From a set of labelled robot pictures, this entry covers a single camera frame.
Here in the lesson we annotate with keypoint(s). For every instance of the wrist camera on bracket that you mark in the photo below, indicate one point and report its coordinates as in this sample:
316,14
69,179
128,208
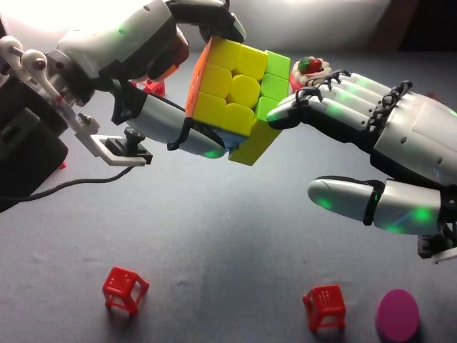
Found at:
121,148
437,248

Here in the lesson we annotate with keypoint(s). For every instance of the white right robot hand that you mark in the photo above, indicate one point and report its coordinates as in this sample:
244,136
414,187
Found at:
410,143

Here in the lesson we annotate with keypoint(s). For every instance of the toy strawberry cake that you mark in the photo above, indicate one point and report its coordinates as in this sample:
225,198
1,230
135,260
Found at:
310,68

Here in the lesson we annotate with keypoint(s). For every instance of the Rubik's cube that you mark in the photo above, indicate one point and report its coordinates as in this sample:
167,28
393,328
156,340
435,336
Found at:
228,89

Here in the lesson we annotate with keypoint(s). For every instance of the grey table cloth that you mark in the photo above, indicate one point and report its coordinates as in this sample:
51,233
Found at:
214,232

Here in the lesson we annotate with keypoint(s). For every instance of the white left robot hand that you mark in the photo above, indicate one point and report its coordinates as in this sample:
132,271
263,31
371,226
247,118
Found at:
118,43

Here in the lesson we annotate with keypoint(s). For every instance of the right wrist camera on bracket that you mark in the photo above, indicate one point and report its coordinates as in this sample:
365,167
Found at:
437,248

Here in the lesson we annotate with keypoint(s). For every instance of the brown cardboard panel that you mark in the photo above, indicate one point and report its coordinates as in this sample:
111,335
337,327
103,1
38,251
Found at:
397,25

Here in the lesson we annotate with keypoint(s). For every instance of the magenta round disc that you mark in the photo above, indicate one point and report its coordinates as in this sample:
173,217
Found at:
398,316

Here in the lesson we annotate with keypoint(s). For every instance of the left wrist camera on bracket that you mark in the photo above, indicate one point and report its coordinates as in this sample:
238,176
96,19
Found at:
121,148

